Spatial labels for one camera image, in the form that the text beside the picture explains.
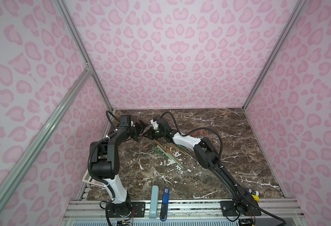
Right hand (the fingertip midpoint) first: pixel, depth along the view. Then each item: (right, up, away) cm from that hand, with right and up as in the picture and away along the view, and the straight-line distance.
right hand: (144, 134), depth 96 cm
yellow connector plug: (+64, -31, -19) cm, 74 cm away
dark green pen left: (+11, -12, -2) cm, 17 cm away
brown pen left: (+14, -10, 0) cm, 17 cm away
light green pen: (+14, -12, -1) cm, 19 cm away
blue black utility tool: (+14, -38, -22) cm, 46 cm away
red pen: (+39, 0, +8) cm, 40 cm away
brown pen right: (+23, -10, -1) cm, 25 cm away
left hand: (+2, +5, 0) cm, 5 cm away
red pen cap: (+2, -8, +2) cm, 8 cm away
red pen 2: (+34, -1, +8) cm, 34 cm away
